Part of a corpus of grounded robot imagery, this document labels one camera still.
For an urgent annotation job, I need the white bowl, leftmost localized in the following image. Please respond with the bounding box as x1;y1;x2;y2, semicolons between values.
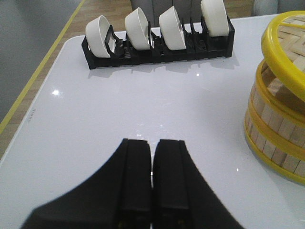
85;15;110;58

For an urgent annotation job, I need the black dish rack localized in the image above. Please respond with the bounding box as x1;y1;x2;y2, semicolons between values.
81;17;235;69

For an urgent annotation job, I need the woven bamboo steamer lid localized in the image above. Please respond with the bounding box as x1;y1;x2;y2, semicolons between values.
261;10;305;100

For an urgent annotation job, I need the grey chair, left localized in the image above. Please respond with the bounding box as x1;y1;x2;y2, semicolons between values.
131;0;202;27

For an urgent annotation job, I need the grey chair, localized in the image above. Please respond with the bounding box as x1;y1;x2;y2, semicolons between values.
131;0;202;27
252;0;279;16

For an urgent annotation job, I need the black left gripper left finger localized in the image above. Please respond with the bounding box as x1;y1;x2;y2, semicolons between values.
22;139;152;229

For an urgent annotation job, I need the white bowl, rightmost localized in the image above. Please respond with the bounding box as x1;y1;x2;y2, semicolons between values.
201;0;229;37

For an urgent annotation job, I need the grey chair, right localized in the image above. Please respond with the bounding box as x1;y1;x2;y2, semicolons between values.
252;0;279;16

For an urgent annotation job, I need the white bowl, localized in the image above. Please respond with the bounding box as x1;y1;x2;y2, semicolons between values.
201;0;229;37
124;7;150;51
85;15;110;58
159;6;186;51

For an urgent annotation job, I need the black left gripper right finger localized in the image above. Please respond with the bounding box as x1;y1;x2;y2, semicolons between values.
153;139;242;229

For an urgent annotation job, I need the bamboo steamer tier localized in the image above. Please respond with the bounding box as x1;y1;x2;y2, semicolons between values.
251;61;305;148
244;110;305;185

